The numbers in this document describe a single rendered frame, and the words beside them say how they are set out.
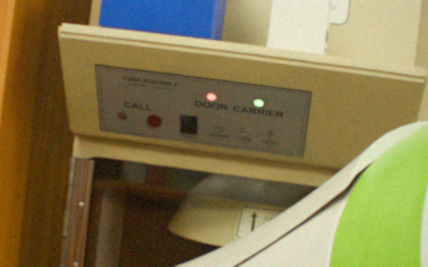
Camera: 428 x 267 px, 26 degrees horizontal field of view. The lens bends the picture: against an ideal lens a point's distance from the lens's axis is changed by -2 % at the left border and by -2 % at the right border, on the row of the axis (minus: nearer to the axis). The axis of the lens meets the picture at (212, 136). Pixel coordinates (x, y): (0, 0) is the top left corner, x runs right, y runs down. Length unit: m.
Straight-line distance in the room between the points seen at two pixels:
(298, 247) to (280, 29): 0.56
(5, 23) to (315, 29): 0.28
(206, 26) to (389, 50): 0.20
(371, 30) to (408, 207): 0.70
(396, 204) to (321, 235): 0.04
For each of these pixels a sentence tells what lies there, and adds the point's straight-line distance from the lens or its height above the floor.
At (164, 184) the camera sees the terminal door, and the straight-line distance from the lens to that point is 0.92.
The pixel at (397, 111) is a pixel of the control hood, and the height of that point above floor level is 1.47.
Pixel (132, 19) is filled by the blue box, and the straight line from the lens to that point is 0.83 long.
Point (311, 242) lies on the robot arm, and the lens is 0.28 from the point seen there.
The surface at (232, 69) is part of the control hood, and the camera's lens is 0.82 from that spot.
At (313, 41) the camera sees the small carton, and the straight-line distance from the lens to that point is 0.84.
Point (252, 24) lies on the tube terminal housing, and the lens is 0.93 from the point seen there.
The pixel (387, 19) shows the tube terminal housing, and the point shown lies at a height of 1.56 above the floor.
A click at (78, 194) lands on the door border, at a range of 0.94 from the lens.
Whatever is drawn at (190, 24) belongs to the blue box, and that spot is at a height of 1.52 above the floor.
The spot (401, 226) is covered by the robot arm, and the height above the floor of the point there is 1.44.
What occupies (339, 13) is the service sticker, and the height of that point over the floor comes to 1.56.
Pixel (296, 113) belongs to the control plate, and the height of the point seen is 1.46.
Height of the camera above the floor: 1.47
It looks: 3 degrees down
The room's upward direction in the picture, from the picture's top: 7 degrees clockwise
